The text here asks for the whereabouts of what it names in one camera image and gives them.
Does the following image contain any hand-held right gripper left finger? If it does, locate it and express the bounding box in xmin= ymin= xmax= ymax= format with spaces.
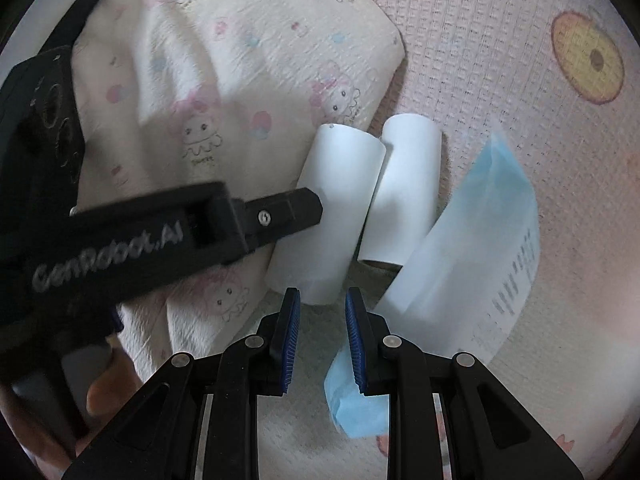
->
xmin=62 ymin=287 xmax=302 ymax=480

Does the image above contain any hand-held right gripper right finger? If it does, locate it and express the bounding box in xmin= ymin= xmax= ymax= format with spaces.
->
xmin=345 ymin=287 xmax=586 ymax=480

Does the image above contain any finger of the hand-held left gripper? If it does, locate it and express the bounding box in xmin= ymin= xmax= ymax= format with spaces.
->
xmin=230 ymin=187 xmax=324 ymax=256

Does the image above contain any white paper roll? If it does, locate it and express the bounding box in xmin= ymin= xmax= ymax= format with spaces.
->
xmin=265 ymin=124 xmax=387 ymax=307
xmin=357 ymin=114 xmax=442 ymax=268

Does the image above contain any person's left hand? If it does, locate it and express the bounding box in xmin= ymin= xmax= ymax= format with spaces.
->
xmin=0 ymin=335 xmax=146 ymax=478

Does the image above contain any blue face mask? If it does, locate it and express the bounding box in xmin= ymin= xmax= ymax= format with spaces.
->
xmin=324 ymin=347 xmax=391 ymax=438

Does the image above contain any blue white printed packet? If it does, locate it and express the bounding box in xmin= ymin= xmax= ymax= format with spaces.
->
xmin=375 ymin=130 xmax=542 ymax=358

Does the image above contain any cream cartoon print pillow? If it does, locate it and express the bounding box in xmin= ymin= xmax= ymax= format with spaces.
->
xmin=72 ymin=0 xmax=407 ymax=366

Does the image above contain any pink printed blanket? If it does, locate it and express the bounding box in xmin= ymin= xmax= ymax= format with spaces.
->
xmin=165 ymin=0 xmax=640 ymax=480

